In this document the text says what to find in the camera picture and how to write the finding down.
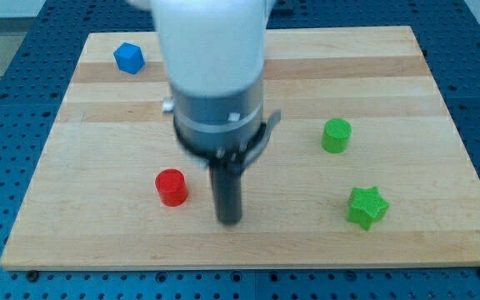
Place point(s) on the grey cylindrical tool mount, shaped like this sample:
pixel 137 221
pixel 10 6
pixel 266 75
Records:
pixel 228 130

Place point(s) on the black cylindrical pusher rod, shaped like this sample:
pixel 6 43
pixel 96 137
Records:
pixel 227 195

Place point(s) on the red cylinder block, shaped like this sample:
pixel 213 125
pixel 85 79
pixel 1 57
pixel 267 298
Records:
pixel 171 187

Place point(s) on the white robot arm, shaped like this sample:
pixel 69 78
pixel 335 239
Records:
pixel 214 56

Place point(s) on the green cylinder block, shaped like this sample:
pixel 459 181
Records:
pixel 336 134

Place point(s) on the blue cube block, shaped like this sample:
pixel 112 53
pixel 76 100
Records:
pixel 129 58

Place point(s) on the wooden board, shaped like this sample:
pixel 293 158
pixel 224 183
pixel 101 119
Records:
pixel 92 203

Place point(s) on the green star block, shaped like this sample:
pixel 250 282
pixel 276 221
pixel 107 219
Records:
pixel 366 206

